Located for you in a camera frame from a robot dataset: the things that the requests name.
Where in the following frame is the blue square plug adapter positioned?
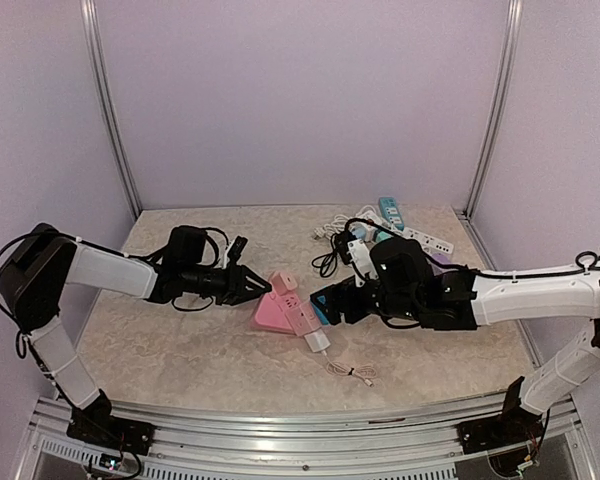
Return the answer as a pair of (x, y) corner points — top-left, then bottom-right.
(310, 293), (340, 326)

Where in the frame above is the left aluminium post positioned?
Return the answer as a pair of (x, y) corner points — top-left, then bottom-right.
(80, 0), (143, 218)

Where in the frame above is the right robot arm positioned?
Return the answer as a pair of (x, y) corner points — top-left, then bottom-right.
(310, 237), (600, 444)

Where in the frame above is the black usb cable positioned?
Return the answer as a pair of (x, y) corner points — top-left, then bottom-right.
(310, 217), (354, 277)

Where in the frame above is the white power strip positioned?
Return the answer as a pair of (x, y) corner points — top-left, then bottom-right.
(358, 209), (454, 257)

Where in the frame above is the pink cube socket adapter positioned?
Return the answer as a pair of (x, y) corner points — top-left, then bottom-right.
(285, 301), (322, 337)

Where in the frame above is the pink usb cable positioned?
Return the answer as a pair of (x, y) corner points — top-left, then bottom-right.
(322, 352), (380, 389)

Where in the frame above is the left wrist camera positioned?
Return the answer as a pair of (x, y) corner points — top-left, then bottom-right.
(222, 236), (248, 268)

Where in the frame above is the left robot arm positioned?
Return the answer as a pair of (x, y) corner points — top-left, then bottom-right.
(0, 223), (272, 445)

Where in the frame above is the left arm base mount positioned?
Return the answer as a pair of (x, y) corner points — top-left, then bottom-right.
(66, 417), (156, 455)

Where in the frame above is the light blue charger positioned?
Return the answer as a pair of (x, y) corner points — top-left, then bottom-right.
(350, 224), (368, 241)

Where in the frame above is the teal power strip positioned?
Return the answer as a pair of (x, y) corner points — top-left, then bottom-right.
(378, 197), (405, 231)

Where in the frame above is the purple power strip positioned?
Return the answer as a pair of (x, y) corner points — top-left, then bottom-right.
(429, 253), (450, 275)

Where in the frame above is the aluminium front rail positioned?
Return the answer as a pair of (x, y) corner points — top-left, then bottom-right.
(7, 394), (600, 479)

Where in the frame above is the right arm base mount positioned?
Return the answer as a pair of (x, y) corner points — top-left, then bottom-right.
(456, 416), (544, 455)

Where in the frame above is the small pink charger plug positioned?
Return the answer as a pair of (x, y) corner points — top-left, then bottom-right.
(269, 271), (298, 296)

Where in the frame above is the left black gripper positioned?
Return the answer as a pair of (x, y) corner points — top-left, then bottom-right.
(182, 260), (272, 305)

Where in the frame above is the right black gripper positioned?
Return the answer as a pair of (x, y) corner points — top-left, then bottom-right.
(310, 275), (421, 325)

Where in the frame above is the pink triangular power socket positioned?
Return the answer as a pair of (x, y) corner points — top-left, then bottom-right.
(251, 292), (301, 335)

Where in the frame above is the aluminium post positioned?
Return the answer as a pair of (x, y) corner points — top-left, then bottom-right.
(463, 0), (524, 223)
(80, 0), (143, 218)

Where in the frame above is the mint green charger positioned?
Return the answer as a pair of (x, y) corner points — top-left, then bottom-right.
(365, 227), (391, 243)

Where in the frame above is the right aluminium post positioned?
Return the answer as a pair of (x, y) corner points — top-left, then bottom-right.
(463, 0), (524, 223)

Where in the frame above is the white power cord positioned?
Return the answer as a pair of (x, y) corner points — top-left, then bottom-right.
(311, 213), (361, 241)

